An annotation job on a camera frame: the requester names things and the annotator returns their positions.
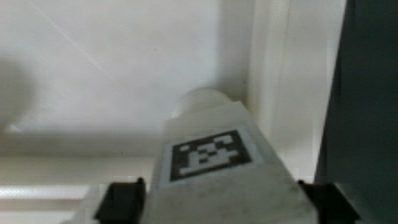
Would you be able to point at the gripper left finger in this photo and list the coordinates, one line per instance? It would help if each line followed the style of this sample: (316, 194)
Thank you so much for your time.
(122, 206)

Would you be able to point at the white square tabletop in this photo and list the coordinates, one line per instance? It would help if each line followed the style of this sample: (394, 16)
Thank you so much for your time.
(103, 60)

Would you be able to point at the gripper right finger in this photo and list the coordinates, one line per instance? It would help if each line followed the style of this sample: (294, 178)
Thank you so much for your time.
(337, 211)

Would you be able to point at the white table leg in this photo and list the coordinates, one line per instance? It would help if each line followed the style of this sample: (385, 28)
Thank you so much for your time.
(222, 182)

